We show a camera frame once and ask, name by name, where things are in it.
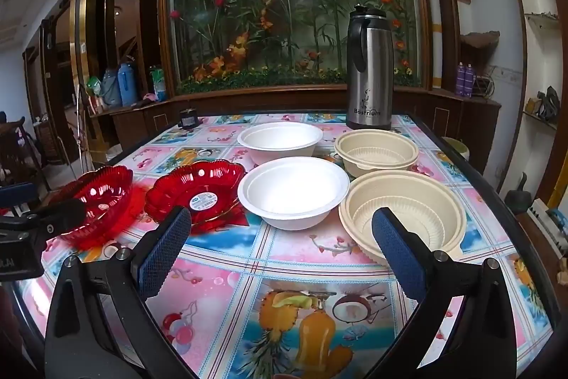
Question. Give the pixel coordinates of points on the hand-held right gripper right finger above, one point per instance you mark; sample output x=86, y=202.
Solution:
x=397, y=254

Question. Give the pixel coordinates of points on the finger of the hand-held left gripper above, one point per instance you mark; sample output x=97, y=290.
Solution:
x=57, y=217
x=17, y=194

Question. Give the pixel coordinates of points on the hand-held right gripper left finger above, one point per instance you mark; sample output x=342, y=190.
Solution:
x=164, y=254

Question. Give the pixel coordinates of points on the beige ribbed plastic bowl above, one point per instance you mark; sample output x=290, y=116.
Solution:
x=412, y=197
x=377, y=148

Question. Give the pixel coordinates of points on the white foam bowl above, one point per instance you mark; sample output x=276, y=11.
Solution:
x=293, y=188
x=279, y=139

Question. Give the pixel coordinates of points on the dark wooden chair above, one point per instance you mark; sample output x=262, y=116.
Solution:
x=13, y=148

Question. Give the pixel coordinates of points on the red scalloped plastic plate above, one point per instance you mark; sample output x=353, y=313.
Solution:
x=106, y=188

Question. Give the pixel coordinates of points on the red scalloped plate with sticker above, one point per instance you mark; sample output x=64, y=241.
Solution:
x=208, y=179

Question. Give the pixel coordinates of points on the printed fruit tablecloth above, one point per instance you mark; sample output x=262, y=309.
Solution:
x=248, y=294

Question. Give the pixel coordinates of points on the green plastic bag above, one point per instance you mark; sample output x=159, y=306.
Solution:
x=93, y=88

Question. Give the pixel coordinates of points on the dark metal kettle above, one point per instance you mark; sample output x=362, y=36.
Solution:
x=518, y=199

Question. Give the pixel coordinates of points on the grey-blue thermos flask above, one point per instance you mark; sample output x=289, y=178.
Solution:
x=111, y=90

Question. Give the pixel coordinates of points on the small black box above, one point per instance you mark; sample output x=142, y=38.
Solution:
x=189, y=119

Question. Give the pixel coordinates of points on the blue thermos flask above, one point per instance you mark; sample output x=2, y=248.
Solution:
x=128, y=86

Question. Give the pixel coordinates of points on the pink cloth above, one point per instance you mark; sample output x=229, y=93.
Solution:
x=149, y=97

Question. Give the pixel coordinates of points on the white power strip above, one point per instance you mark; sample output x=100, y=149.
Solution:
x=548, y=228

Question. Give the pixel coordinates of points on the green plastic bottle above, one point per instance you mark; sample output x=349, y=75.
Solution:
x=157, y=83

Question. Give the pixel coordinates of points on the stainless steel thermos jug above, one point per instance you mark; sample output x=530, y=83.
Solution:
x=368, y=72

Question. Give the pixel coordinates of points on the purple spray can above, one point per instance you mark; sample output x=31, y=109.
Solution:
x=470, y=81
x=461, y=81

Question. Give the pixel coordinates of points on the flower-painted glass panel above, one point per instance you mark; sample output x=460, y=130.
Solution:
x=288, y=28

